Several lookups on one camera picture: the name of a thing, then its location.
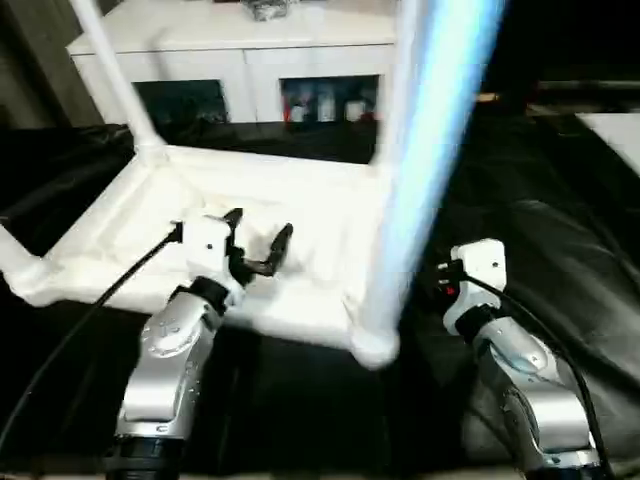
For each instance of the yellow label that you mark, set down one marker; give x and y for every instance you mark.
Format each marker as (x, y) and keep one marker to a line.
(487, 96)

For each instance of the small white cup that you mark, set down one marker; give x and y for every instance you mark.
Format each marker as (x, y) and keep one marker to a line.
(297, 114)

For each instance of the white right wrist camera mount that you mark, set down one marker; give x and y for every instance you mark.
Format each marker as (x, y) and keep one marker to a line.
(480, 265)

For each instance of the white furniture panel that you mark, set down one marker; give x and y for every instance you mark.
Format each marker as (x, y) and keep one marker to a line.
(615, 140)

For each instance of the black plastic bag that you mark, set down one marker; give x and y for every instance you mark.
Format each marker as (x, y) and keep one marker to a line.
(265, 10)

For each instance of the white sideboard cabinet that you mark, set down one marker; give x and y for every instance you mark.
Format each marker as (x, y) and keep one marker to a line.
(200, 45)

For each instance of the white mug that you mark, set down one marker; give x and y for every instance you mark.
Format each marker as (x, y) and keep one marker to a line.
(353, 111)

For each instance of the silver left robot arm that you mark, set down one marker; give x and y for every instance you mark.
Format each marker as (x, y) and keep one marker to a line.
(170, 350)

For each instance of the white plastic table leg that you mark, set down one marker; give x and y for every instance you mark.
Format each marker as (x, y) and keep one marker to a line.
(117, 80)
(425, 175)
(12, 255)
(400, 100)

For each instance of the white jar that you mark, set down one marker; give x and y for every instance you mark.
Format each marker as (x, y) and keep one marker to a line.
(326, 107)

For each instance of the black work mat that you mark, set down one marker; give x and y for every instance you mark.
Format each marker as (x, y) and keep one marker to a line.
(525, 225)

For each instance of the white plastic table top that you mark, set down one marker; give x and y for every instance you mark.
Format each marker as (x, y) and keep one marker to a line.
(300, 200)

